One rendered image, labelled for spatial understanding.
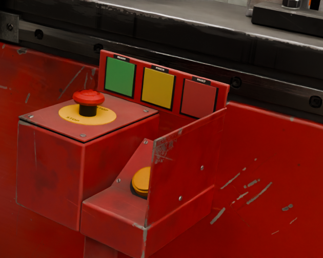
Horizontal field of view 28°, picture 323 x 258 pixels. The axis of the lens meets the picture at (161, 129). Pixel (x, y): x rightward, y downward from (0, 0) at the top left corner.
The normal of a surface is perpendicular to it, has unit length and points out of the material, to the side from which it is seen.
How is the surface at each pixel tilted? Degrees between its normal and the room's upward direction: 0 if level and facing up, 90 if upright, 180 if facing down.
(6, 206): 90
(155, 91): 90
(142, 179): 35
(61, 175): 90
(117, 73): 90
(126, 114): 0
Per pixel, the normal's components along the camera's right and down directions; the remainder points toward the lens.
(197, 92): -0.54, 0.25
